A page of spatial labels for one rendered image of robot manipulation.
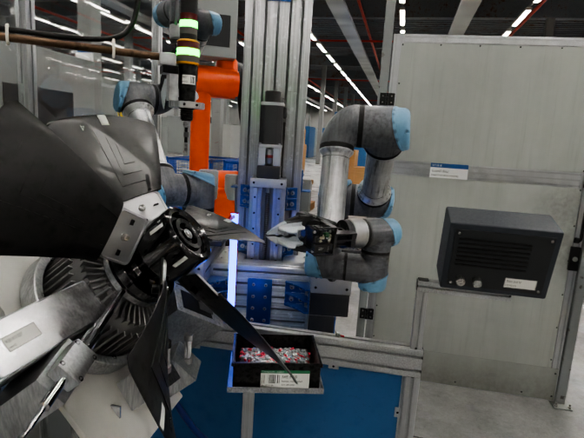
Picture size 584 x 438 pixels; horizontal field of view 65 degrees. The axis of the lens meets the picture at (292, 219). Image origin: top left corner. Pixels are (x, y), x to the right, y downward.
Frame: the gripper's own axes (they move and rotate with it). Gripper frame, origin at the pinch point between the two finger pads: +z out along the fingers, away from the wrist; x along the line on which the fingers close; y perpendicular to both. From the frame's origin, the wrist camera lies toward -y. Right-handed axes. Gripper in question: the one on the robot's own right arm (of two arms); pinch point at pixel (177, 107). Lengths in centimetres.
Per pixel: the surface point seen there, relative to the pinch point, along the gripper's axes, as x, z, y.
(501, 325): -141, 105, 128
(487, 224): -91, 25, -21
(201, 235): -31, 27, -56
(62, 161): -17, 13, -77
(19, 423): -19, 48, -89
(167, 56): -22, -6, -54
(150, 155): -16, 13, -48
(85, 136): -5, 10, -53
